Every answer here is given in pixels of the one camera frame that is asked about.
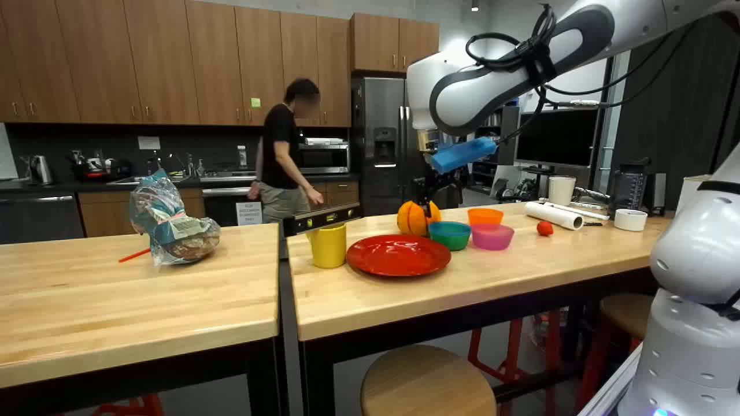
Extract person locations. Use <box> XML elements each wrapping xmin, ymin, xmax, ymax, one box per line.
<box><xmin>248</xmin><ymin>77</ymin><xmax>325</xmax><ymax>224</ymax></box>

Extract yellow cup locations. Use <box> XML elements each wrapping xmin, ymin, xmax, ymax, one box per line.
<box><xmin>306</xmin><ymin>224</ymin><xmax>347</xmax><ymax>269</ymax></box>

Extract white tape roll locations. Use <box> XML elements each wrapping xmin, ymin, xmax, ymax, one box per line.
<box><xmin>613</xmin><ymin>209</ymin><xmax>649</xmax><ymax>232</ymax></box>

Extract round wooden stool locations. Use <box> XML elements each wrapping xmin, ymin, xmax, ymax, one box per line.
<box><xmin>360</xmin><ymin>344</ymin><xmax>498</xmax><ymax>416</ymax></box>
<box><xmin>577</xmin><ymin>293</ymin><xmax>656</xmax><ymax>408</ymax></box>

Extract teal bowl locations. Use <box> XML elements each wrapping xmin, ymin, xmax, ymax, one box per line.
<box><xmin>428</xmin><ymin>221</ymin><xmax>472</xmax><ymax>251</ymax></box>

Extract orange bowl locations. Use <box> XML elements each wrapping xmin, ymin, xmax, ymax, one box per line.
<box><xmin>467</xmin><ymin>208</ymin><xmax>505</xmax><ymax>227</ymax></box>

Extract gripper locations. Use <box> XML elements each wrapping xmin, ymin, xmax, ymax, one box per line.
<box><xmin>413</xmin><ymin>169</ymin><xmax>464</xmax><ymax>221</ymax></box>

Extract steel refrigerator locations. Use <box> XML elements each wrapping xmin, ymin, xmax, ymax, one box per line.
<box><xmin>350</xmin><ymin>76</ymin><xmax>430</xmax><ymax>218</ymax></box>

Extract shelf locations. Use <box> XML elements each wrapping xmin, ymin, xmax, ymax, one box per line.
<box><xmin>469</xmin><ymin>106</ymin><xmax>521</xmax><ymax>196</ymax></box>

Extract row of wooden wall cabinets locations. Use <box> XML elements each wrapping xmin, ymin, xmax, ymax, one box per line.
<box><xmin>0</xmin><ymin>0</ymin><xmax>352</xmax><ymax>128</ymax></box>

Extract microwave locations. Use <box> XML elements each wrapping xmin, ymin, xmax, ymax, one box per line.
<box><xmin>298</xmin><ymin>137</ymin><xmax>351</xmax><ymax>176</ymax></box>

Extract white paper notice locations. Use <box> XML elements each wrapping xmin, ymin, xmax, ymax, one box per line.
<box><xmin>235</xmin><ymin>201</ymin><xmax>264</xmax><ymax>226</ymax></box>

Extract steel kettle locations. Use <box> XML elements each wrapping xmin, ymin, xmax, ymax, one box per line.
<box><xmin>28</xmin><ymin>154</ymin><xmax>54</xmax><ymax>186</ymax></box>

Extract white paper roll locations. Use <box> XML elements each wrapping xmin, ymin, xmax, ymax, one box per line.
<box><xmin>524</xmin><ymin>201</ymin><xmax>585</xmax><ymax>231</ymax></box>

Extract white cup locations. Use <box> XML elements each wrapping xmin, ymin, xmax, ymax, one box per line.
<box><xmin>547</xmin><ymin>176</ymin><xmax>578</xmax><ymax>207</ymax></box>

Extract wooden cabinets over refrigerator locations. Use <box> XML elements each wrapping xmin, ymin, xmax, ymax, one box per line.
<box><xmin>349</xmin><ymin>13</ymin><xmax>441</xmax><ymax>74</ymax></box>

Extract pink bowl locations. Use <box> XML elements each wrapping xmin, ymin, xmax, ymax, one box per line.
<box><xmin>471</xmin><ymin>224</ymin><xmax>515</xmax><ymax>251</ymax></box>

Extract dishwasher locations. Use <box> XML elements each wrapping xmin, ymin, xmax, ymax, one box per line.
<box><xmin>0</xmin><ymin>193</ymin><xmax>86</xmax><ymax>245</ymax></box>

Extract monitor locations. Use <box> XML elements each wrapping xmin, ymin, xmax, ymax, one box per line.
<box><xmin>514</xmin><ymin>107</ymin><xmax>602</xmax><ymax>170</ymax></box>

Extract bagged bread loaf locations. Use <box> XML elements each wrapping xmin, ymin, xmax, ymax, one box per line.
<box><xmin>129</xmin><ymin>169</ymin><xmax>222</xmax><ymax>267</ymax></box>

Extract black and yellow level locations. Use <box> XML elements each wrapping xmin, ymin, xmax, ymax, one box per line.
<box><xmin>283</xmin><ymin>203</ymin><xmax>363</xmax><ymax>237</ymax></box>

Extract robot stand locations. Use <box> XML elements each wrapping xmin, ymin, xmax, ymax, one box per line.
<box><xmin>577</xmin><ymin>344</ymin><xmax>643</xmax><ymax>416</ymax></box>

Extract black pitcher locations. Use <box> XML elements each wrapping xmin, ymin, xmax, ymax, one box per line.
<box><xmin>612</xmin><ymin>158</ymin><xmax>653</xmax><ymax>213</ymax></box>

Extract red metal stool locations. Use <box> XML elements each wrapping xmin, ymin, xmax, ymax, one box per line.
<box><xmin>91</xmin><ymin>393</ymin><xmax>165</xmax><ymax>416</ymax></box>
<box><xmin>467</xmin><ymin>311</ymin><xmax>566</xmax><ymax>416</ymax></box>

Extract kitchen tap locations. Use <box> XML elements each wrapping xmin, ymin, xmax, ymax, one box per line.
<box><xmin>166</xmin><ymin>153</ymin><xmax>195</xmax><ymax>179</ymax></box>

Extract white rod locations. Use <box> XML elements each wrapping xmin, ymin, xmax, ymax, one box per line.
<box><xmin>539</xmin><ymin>199</ymin><xmax>611</xmax><ymax>221</ymax></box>

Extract orange toy pumpkin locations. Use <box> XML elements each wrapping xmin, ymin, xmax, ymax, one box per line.
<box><xmin>397</xmin><ymin>200</ymin><xmax>442</xmax><ymax>237</ymax></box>

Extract wooden table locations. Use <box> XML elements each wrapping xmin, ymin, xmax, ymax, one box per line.
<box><xmin>0</xmin><ymin>223</ymin><xmax>285</xmax><ymax>416</ymax></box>

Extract red plate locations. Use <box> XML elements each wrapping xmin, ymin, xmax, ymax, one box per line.
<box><xmin>346</xmin><ymin>234</ymin><xmax>452</xmax><ymax>277</ymax></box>

